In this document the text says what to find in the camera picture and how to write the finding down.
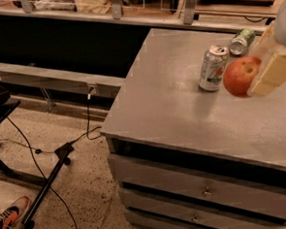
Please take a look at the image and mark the black stand leg with casters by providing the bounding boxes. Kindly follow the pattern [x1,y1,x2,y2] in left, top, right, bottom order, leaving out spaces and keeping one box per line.
[21,143,74,229]

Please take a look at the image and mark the grey drawer cabinet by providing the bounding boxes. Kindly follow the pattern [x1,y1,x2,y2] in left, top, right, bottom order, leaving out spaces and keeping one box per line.
[101,29,286,229]

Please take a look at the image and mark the grey metal bench rail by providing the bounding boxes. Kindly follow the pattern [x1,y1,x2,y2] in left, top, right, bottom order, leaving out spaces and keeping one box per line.
[0,63,124,98]

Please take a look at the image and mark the upright silver 7up can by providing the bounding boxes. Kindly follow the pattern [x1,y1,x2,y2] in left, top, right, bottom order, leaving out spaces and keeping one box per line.
[199,45,229,92]

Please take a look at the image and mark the orange black sneaker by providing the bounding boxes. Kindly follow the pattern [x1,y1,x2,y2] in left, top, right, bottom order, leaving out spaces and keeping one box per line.
[0,196,31,229]

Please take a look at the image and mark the red orange apple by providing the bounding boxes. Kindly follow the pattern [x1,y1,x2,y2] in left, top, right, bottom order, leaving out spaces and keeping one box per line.
[222,56,261,97]

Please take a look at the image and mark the black floor cable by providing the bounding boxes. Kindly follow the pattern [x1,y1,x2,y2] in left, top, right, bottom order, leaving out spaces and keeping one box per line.
[0,84,109,229]

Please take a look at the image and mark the lying green soda can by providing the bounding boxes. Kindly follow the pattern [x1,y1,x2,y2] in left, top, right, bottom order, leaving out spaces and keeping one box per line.
[228,28,256,56]

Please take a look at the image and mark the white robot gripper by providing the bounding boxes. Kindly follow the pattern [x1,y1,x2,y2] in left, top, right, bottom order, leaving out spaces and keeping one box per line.
[246,0,286,97]

